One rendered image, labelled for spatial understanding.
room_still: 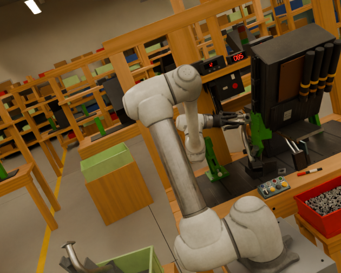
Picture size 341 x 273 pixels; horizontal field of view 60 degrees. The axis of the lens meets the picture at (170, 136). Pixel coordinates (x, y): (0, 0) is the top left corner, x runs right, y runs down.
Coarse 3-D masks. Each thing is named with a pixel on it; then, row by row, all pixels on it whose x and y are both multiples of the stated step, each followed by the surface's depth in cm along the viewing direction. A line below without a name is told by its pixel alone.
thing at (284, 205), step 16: (336, 160) 164; (288, 176) 167; (304, 176) 162; (320, 176) 157; (336, 176) 158; (256, 192) 164; (288, 192) 155; (224, 208) 161; (272, 208) 156; (288, 208) 158; (176, 224) 163
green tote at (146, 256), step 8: (144, 248) 144; (152, 248) 142; (120, 256) 145; (128, 256) 145; (136, 256) 145; (144, 256) 145; (152, 256) 137; (96, 264) 146; (104, 264) 146; (120, 264) 146; (128, 264) 146; (136, 264) 146; (144, 264) 147; (152, 264) 132; (160, 264) 147; (128, 272) 148; (136, 272) 148; (152, 272) 128; (160, 272) 142
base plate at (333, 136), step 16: (336, 128) 198; (320, 144) 186; (336, 144) 180; (240, 160) 205; (272, 160) 189; (288, 160) 182; (320, 160) 170; (240, 176) 186; (272, 176) 173; (208, 192) 182; (224, 192) 175; (240, 192) 169
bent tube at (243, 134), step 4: (244, 116) 178; (248, 116) 178; (244, 120) 179; (248, 120) 177; (244, 124) 182; (244, 128) 185; (244, 132) 186; (244, 136) 186; (244, 140) 185; (244, 144) 184; (248, 144) 183; (248, 148) 181; (248, 152) 180; (248, 156) 180; (252, 160) 180
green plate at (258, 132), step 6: (252, 114) 175; (258, 114) 167; (252, 120) 176; (258, 120) 168; (252, 126) 177; (258, 126) 169; (264, 126) 170; (252, 132) 179; (258, 132) 170; (264, 132) 171; (270, 132) 172; (252, 138) 180; (258, 138) 171; (264, 138) 172; (270, 138) 173
